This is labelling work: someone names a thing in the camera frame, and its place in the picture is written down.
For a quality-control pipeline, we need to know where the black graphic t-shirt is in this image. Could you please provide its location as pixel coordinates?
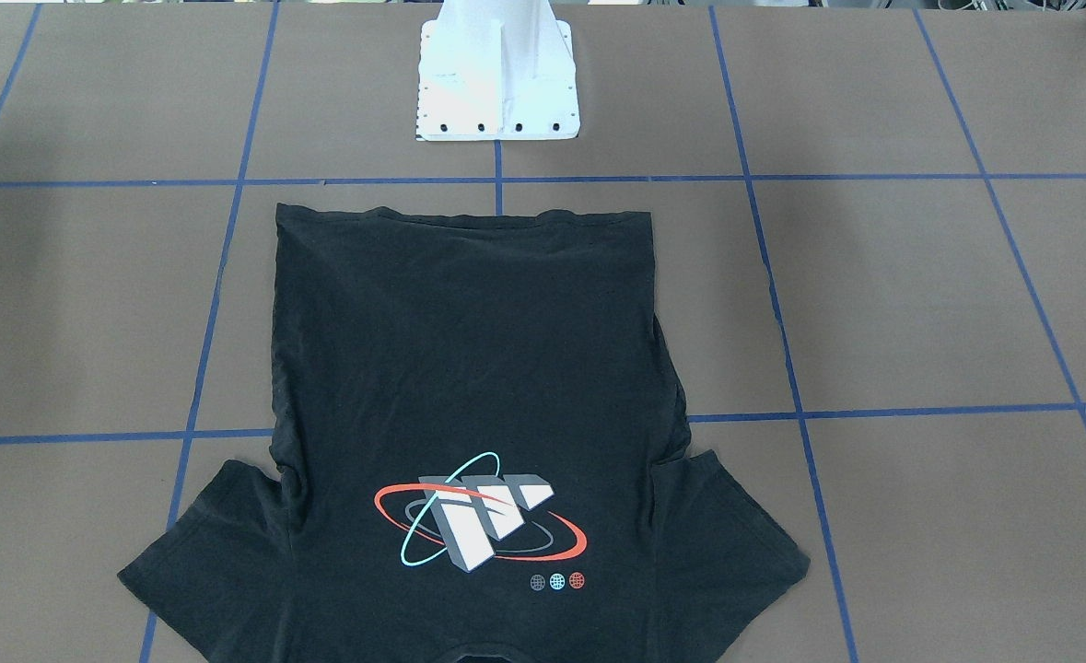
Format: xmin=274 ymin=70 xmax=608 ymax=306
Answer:
xmin=118 ymin=204 xmax=811 ymax=662

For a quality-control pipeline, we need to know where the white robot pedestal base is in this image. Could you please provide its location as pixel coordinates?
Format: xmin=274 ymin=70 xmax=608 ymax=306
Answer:
xmin=415 ymin=1 xmax=581 ymax=142

